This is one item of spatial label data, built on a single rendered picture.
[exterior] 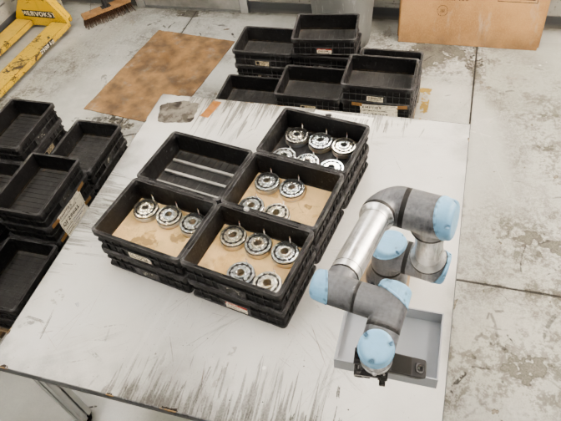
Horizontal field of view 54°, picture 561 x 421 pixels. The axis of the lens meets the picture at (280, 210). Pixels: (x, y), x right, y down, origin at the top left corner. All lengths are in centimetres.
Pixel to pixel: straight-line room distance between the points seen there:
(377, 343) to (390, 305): 9
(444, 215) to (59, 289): 155
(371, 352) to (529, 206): 236
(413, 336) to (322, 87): 217
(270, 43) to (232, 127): 127
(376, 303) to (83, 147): 255
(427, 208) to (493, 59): 303
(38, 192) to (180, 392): 155
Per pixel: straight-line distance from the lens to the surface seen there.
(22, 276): 313
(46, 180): 320
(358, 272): 131
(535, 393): 281
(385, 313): 122
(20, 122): 369
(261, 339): 203
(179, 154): 252
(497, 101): 408
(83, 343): 222
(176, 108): 298
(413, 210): 151
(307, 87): 352
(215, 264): 207
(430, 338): 163
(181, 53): 475
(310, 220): 215
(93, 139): 351
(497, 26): 455
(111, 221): 227
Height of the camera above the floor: 248
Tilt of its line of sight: 49 degrees down
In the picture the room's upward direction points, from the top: 9 degrees counter-clockwise
